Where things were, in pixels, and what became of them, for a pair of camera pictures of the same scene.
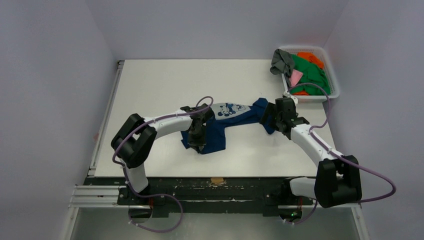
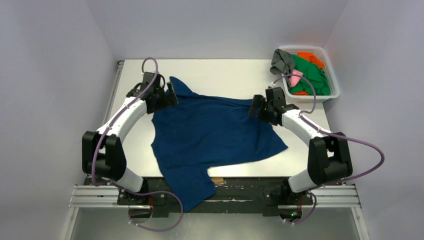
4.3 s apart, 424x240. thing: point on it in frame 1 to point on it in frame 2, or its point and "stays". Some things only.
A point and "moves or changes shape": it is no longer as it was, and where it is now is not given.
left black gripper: [197, 143] to [170, 99]
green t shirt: [312, 73] stays
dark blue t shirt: [226, 114] moves or changes shape
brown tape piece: [216, 180] stays
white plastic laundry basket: [319, 52] stays
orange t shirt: [311, 57] stays
